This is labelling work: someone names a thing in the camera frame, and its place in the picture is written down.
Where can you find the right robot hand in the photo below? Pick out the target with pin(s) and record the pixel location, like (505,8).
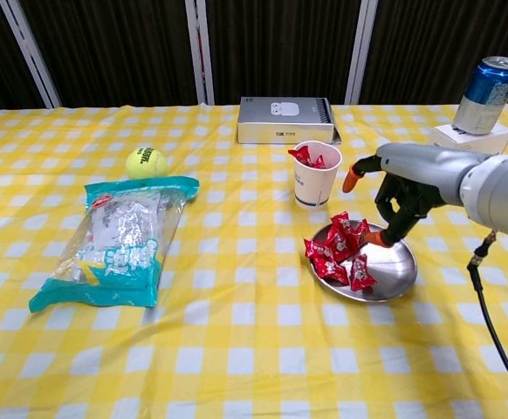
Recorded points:
(428,174)

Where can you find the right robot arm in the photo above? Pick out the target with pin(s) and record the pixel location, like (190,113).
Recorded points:
(507,205)

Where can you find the white paper cup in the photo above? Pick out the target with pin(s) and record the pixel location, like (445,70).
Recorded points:
(313,187)

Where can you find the small white box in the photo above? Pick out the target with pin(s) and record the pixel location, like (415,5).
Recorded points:
(463,146)

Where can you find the blue beverage can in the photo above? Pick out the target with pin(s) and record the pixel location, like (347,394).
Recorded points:
(485,100)

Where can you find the round steel plate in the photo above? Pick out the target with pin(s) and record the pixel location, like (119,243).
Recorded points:
(389,270)

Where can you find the silver earbuds box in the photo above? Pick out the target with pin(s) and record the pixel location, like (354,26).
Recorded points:
(276,113)

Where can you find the black pleated curtain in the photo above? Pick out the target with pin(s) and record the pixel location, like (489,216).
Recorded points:
(280,48)

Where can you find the yellow checkered tablecloth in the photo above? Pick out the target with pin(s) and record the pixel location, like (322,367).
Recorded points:
(245,349)

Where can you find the yellow tennis ball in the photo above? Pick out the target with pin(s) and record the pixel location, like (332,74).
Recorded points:
(146,163)

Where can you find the teal snack bag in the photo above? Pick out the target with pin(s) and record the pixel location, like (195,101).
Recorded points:
(118,235)

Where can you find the white metal frame post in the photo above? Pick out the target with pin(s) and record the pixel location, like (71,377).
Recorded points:
(193,17)
(30,54)
(364,26)

